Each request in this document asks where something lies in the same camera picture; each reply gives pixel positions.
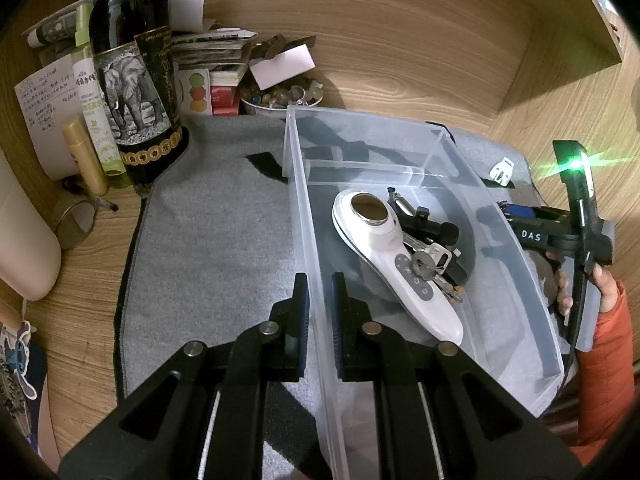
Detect key bunch with harmonica keychain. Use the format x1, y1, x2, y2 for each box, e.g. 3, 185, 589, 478
397, 208, 469, 302

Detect clear plastic storage bin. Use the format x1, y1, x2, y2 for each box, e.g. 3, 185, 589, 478
282, 104, 565, 480

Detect white handheld massager device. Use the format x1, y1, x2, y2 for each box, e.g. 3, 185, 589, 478
332, 190, 464, 344

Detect orange jacket sleeve forearm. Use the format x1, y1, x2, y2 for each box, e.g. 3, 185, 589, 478
572, 281, 636, 466

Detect person right hand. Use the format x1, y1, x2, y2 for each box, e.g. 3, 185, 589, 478
546, 250, 622, 317

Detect grey mat with black letters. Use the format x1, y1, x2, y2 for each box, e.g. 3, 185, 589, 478
114, 112, 582, 480

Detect cartoon sticker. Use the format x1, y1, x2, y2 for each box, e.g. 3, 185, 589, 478
0, 320, 42, 436

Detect round glass lens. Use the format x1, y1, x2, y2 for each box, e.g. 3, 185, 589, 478
53, 194, 119, 252

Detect yellow lip balm tube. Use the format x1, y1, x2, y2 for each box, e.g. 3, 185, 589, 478
61, 115, 108, 196

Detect green white tube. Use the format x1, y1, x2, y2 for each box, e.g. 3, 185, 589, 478
72, 3, 126, 177

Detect white bowl of stones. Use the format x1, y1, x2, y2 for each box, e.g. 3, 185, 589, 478
240, 76, 324, 118

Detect white card on bowl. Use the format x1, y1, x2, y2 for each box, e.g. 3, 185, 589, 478
250, 44, 316, 90

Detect white handwritten note paper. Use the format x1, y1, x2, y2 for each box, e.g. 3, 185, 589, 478
14, 54, 81, 181

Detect stack of books and papers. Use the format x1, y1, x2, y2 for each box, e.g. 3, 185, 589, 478
22, 0, 260, 117

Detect dark wine bottle elephant label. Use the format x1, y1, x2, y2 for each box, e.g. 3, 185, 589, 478
89, 0, 189, 192

